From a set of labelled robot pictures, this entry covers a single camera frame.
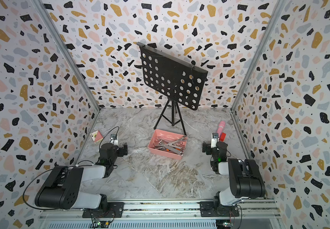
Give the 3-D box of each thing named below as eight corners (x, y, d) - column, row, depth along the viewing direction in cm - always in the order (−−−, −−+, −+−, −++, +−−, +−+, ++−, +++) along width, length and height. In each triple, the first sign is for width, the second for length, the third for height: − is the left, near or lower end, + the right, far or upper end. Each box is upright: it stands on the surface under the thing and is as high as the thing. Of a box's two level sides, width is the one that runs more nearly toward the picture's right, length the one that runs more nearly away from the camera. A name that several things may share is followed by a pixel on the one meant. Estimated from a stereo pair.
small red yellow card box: (95, 143, 102) (93, 142, 100) (90, 135, 107) (89, 133, 105) (103, 139, 105) (102, 137, 103) (99, 130, 109) (98, 129, 108)
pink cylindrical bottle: (214, 136, 106) (215, 134, 104) (219, 121, 116) (220, 119, 114) (220, 138, 105) (221, 136, 103) (225, 123, 115) (226, 121, 112)
